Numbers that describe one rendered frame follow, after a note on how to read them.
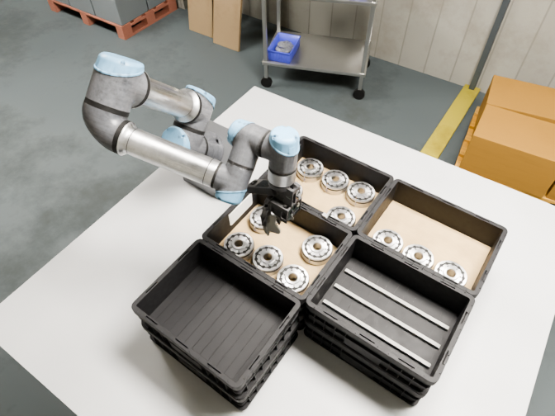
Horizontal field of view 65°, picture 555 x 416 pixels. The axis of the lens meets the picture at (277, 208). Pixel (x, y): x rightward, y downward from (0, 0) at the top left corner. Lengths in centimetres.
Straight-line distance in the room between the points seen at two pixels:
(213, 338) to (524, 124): 223
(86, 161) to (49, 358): 185
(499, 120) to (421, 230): 142
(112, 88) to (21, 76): 311
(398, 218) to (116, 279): 104
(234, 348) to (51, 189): 209
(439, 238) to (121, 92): 111
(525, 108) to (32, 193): 310
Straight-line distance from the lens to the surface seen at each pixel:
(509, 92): 316
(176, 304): 142
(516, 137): 282
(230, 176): 113
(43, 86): 409
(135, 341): 154
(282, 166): 109
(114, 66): 121
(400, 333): 138
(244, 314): 136
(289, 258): 146
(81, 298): 168
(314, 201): 161
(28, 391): 244
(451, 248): 158
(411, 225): 160
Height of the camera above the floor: 206
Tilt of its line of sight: 51 degrees down
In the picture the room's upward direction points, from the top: 1 degrees counter-clockwise
